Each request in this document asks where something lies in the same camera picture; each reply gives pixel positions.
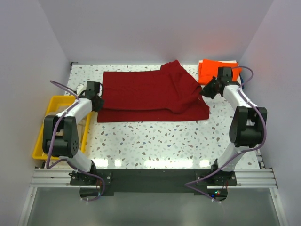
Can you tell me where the aluminium frame rail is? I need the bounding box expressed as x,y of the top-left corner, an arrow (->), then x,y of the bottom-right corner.
30,169 -> 278,188

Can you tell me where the dark red t shirt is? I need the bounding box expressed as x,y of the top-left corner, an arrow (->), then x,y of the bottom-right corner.
97,60 -> 210,123

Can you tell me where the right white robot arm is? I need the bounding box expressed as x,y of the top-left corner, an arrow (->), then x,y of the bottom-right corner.
200,67 -> 268,185

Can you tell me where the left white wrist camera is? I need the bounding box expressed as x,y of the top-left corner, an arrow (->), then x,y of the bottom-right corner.
75,83 -> 86,96

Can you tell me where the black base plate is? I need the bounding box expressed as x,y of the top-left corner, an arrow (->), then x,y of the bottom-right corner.
69,169 -> 237,199

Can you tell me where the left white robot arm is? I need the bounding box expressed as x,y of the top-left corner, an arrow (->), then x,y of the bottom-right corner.
42,81 -> 104,185

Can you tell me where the folded orange t shirt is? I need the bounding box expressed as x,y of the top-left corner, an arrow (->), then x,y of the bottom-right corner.
198,59 -> 242,85

